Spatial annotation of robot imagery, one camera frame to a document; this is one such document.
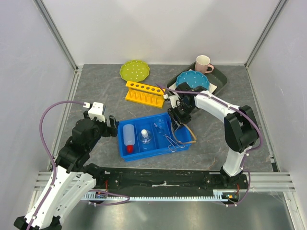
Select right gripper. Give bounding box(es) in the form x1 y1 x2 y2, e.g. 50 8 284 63
167 103 195 132

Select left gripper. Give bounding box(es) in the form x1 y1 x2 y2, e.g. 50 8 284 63
84 110 119 150

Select yellow rubber tube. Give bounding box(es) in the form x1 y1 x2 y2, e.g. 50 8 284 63
171 124 197 144

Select metal crucible tongs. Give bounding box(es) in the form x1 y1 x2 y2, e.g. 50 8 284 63
154 123 185 152

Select wash bottle red cap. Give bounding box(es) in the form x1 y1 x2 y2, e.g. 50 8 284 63
123 124 136 154

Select glass flask white stopper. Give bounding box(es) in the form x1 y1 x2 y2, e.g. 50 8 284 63
139 129 152 144

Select dark green tray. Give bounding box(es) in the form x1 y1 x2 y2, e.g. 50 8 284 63
167 62 228 95

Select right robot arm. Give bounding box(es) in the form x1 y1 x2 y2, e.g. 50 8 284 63
163 82 263 189

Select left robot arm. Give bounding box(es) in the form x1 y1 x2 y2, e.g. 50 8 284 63
14 112 119 230

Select blue plastic organizer tray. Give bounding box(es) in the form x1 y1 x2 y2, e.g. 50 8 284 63
118 113 192 161

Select yellow test tube rack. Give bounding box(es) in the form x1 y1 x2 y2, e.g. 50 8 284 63
125 81 165 109

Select blue dotted plate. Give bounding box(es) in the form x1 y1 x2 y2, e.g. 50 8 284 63
176 70 210 90

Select white square plate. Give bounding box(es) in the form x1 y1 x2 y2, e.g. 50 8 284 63
209 83 217 93

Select green dotted plate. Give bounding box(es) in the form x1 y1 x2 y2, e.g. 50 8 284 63
119 60 150 82

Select pink mug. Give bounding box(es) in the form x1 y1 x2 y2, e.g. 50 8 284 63
194 55 214 74

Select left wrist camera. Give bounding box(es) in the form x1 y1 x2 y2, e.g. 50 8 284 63
83 102 106 122

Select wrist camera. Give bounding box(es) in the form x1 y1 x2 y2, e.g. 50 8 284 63
163 94 180 108
83 102 106 122

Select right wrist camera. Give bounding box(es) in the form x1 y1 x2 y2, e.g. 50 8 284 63
163 94 180 108

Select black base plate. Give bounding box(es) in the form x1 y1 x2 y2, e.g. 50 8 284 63
83 163 248 190

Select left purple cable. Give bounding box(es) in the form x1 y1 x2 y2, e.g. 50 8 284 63
26 100 131 230

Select cable duct rail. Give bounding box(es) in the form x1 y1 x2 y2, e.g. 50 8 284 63
81 190 238 202

